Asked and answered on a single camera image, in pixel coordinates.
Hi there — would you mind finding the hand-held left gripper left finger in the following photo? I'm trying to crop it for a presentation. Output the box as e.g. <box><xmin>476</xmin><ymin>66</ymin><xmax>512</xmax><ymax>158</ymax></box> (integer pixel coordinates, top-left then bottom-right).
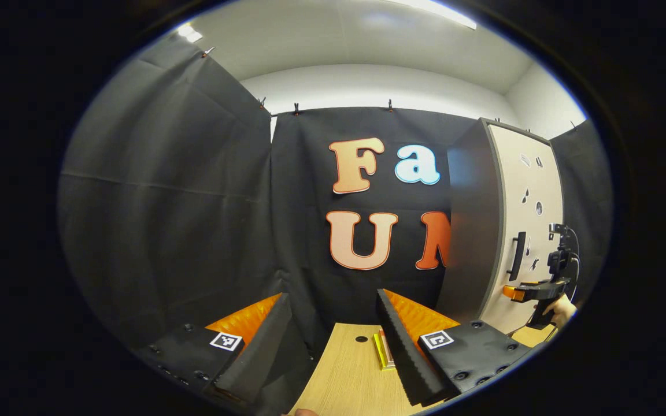
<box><xmin>136</xmin><ymin>292</ymin><xmax>293</xmax><ymax>408</ymax></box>

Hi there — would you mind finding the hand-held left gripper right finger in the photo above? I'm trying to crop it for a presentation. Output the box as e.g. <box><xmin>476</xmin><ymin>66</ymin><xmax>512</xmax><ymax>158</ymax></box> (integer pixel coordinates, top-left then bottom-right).
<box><xmin>376</xmin><ymin>288</ymin><xmax>542</xmax><ymax>407</ymax></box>

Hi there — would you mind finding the black door handle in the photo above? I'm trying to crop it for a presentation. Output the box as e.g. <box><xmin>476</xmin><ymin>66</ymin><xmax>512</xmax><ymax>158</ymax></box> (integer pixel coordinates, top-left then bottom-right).
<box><xmin>508</xmin><ymin>231</ymin><xmax>527</xmax><ymax>282</ymax></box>

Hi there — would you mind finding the dark grey cabinet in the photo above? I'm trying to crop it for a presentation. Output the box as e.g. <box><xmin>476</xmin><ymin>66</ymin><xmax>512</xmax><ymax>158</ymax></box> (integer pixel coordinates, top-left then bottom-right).
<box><xmin>436</xmin><ymin>117</ymin><xmax>553</xmax><ymax>324</ymax></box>

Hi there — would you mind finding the white cabinet door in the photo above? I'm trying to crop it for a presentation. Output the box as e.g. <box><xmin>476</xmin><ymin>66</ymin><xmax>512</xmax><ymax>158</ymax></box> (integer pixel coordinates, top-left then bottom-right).
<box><xmin>479</xmin><ymin>123</ymin><xmax>565</xmax><ymax>335</ymax></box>

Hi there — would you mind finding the yellow book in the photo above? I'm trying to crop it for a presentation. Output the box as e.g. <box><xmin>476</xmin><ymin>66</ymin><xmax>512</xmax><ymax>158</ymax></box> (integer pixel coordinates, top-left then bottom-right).
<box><xmin>373</xmin><ymin>333</ymin><xmax>390</xmax><ymax>371</ymax></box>

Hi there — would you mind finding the black backdrop cloth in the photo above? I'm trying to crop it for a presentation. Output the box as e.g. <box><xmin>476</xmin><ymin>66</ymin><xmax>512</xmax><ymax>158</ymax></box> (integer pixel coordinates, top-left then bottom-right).
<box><xmin>58</xmin><ymin>35</ymin><xmax>614</xmax><ymax>414</ymax></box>

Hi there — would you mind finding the row of backdrop clips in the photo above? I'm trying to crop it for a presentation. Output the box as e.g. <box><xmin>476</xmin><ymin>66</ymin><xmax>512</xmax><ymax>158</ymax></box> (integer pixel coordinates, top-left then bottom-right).
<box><xmin>202</xmin><ymin>46</ymin><xmax>578</xmax><ymax>133</ymax></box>

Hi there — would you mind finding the long ceiling light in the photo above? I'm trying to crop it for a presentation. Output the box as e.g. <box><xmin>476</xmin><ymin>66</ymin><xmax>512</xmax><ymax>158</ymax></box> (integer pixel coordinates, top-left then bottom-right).
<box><xmin>391</xmin><ymin>0</ymin><xmax>478</xmax><ymax>29</ymax></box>

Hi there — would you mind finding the small ceiling light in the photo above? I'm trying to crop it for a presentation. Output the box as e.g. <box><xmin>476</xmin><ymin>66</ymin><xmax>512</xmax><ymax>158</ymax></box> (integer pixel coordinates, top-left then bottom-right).
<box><xmin>177</xmin><ymin>23</ymin><xmax>204</xmax><ymax>44</ymax></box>

